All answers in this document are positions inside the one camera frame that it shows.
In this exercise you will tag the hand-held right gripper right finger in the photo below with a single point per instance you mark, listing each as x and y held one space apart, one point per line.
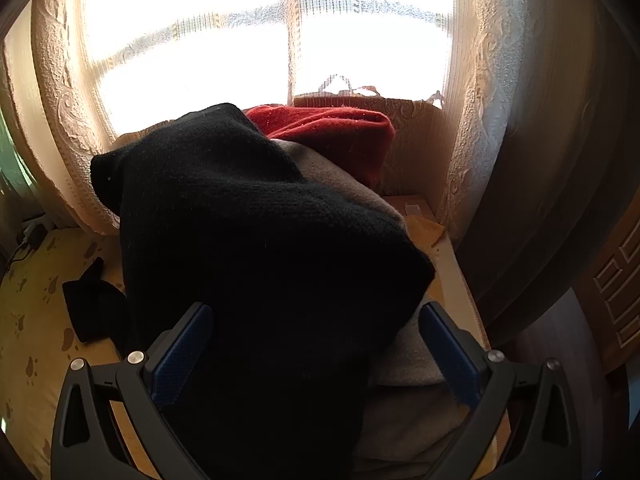
452 360

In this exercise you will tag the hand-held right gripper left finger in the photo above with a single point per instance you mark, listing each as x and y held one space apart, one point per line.
180 355

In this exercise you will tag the black knit sweater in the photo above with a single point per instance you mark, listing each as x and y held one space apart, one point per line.
250 235

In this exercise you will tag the taupe fleece garment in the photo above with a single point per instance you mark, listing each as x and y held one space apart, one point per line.
400 435

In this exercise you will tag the paw print blanket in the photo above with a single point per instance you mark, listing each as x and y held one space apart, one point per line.
30 360

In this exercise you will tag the wooden door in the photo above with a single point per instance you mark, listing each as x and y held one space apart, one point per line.
615 285

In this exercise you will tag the large black charger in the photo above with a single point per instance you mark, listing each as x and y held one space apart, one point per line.
32 234

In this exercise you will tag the brown cardboard box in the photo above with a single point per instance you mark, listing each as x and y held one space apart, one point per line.
415 135

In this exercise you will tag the red knit garment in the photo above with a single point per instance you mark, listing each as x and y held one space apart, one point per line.
325 130

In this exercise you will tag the white sheer window curtain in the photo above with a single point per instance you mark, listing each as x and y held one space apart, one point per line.
200 35

